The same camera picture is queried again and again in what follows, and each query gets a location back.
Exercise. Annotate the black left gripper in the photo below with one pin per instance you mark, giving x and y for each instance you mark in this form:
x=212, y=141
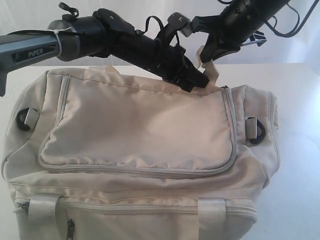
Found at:
x=170, y=63

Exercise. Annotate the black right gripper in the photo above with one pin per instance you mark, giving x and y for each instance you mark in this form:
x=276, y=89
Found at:
x=235, y=28

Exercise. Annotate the beige fabric duffel bag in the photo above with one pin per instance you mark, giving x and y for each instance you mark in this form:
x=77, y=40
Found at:
x=90, y=154

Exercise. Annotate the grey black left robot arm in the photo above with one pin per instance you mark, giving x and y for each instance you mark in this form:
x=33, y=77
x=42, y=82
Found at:
x=101, y=35

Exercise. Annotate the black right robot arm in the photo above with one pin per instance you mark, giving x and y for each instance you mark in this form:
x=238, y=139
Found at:
x=269, y=6

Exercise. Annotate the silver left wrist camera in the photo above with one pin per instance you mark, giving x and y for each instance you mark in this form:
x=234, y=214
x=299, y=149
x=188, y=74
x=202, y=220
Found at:
x=177, y=22

